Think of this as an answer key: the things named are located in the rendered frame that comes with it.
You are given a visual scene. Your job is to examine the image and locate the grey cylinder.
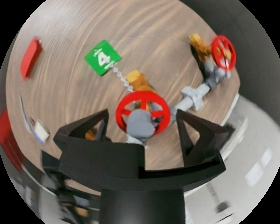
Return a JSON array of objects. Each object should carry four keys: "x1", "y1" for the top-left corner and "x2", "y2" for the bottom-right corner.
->
[{"x1": 127, "y1": 109, "x2": 154, "y2": 140}]

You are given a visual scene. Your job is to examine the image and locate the green tag on white chain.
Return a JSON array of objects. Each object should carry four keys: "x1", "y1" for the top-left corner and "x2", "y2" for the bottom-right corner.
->
[{"x1": 83, "y1": 40, "x2": 133, "y2": 93}]

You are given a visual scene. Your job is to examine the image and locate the red rectangular block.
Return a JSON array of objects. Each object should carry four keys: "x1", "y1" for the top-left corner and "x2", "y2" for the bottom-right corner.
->
[{"x1": 20, "y1": 41, "x2": 42, "y2": 83}]

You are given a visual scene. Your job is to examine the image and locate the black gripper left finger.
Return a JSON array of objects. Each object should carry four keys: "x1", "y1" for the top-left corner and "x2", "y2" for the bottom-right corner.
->
[{"x1": 56, "y1": 108, "x2": 109, "y2": 141}]

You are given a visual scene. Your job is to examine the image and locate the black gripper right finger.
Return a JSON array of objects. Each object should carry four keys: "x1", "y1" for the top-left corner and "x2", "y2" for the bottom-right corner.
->
[{"x1": 176, "y1": 108, "x2": 229, "y2": 166}]

